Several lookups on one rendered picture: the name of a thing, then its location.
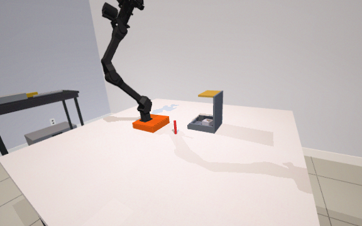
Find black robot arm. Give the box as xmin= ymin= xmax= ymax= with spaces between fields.
xmin=101 ymin=3 xmax=153 ymax=122

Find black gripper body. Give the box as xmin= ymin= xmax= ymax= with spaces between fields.
xmin=119 ymin=0 xmax=144 ymax=16

